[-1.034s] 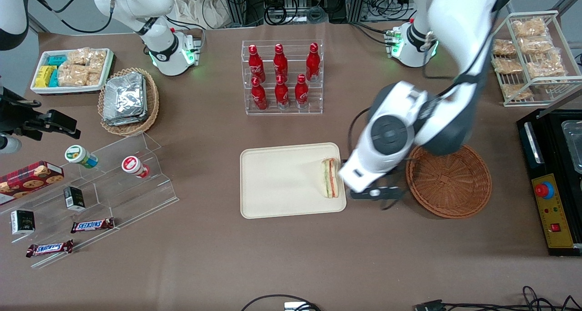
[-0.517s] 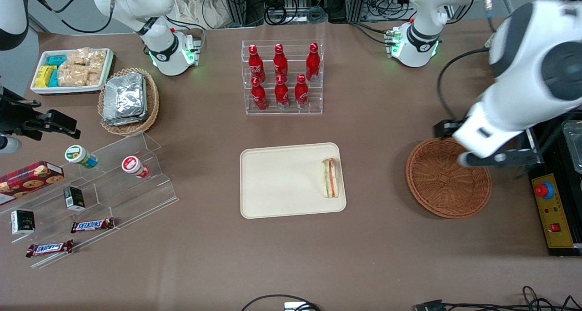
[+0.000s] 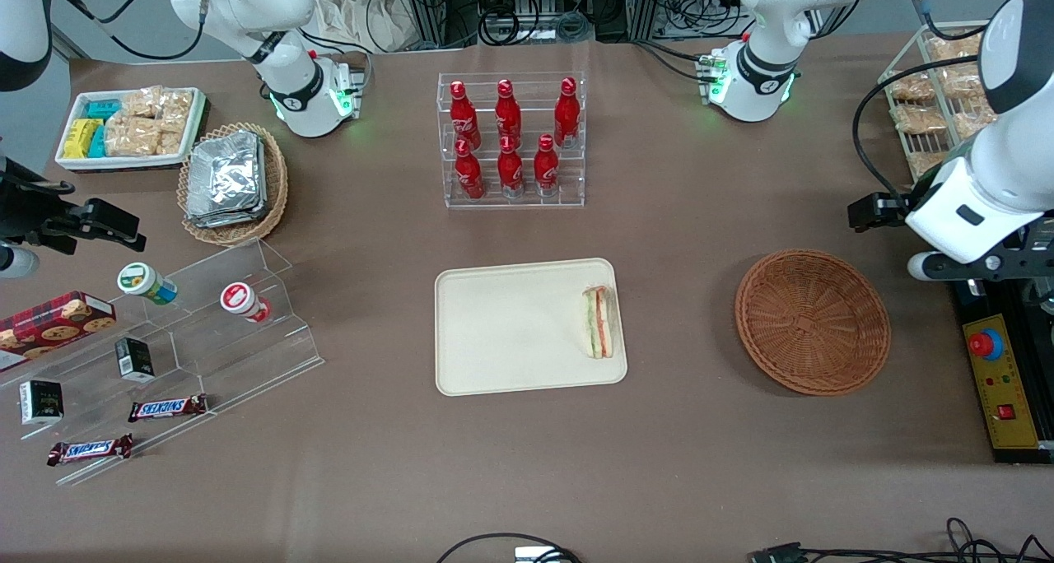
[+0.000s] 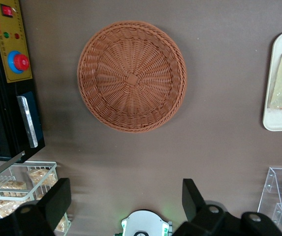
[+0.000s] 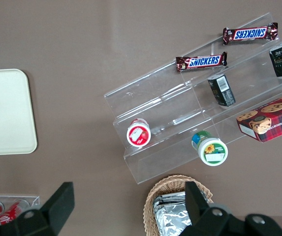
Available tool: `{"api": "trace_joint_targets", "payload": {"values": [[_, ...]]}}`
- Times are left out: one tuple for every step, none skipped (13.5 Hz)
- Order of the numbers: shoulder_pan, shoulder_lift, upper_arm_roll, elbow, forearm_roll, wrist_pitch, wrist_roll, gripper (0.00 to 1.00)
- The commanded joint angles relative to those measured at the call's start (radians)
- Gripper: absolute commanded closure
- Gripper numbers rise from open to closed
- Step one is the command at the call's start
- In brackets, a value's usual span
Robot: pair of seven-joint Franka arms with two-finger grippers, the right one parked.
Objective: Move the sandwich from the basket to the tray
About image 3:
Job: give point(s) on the Snickers chocolate bar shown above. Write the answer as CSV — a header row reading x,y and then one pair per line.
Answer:
x,y
167,407
89,449

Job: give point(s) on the teal snack pack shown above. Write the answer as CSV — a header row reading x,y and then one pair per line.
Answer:
x,y
103,109
97,141

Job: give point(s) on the black box gold print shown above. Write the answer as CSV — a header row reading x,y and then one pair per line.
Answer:
x,y
41,402

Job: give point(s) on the green sunflower lid cup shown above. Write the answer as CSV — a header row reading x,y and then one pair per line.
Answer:
x,y
144,281

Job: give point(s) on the clear bag brown snack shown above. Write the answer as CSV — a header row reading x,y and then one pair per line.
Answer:
x,y
918,118
953,46
973,124
926,162
962,81
910,87

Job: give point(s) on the beige cloth bag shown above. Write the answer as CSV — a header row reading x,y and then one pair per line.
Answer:
x,y
362,11

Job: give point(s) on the beige plastic tray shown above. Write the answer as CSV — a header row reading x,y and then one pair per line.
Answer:
x,y
510,324

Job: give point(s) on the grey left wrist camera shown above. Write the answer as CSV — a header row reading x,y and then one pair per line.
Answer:
x,y
926,265

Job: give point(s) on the light wicker basket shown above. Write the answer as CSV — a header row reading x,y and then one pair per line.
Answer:
x,y
276,180

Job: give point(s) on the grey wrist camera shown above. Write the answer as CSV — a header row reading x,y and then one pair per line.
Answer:
x,y
926,265
15,261

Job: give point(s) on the white rectangular bin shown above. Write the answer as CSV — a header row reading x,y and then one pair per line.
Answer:
x,y
132,164

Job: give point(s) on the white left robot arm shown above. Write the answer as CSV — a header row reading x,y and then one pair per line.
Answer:
x,y
1017,143

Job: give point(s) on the clear bag rice crackers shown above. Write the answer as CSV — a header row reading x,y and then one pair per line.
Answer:
x,y
142,102
128,135
170,139
179,102

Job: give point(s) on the clear acrylic bottle rack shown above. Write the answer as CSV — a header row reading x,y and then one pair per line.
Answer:
x,y
515,201

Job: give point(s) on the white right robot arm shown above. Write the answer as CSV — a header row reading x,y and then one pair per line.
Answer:
x,y
280,20

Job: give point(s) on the red tartan cookie box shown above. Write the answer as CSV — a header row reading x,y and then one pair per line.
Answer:
x,y
49,324

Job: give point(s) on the triangle sandwich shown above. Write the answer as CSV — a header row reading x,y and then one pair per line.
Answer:
x,y
599,322

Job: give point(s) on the silver foil-wrapped pack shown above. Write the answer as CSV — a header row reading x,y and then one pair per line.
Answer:
x,y
224,176

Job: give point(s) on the brown wicker basket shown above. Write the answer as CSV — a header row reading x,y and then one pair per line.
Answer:
x,y
811,323

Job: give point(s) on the yellow snack pack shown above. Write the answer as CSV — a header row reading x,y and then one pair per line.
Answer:
x,y
80,137

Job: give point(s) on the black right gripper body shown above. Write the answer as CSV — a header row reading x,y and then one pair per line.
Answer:
x,y
25,207

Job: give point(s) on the red lid yogurt cup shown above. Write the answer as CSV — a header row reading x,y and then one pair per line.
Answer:
x,y
243,300

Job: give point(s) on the red Coca-Cola bottle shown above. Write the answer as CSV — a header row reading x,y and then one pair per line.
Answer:
x,y
464,114
469,172
546,165
566,112
510,168
508,112

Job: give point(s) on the yellow black control box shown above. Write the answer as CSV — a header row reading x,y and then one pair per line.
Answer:
x,y
1000,398

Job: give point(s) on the small black barcode box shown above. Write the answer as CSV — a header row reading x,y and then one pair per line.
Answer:
x,y
134,359

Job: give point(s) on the clear acrylic stepped shelf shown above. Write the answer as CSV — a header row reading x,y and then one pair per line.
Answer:
x,y
206,357

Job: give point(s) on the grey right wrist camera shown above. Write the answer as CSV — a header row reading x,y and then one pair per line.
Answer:
x,y
15,261

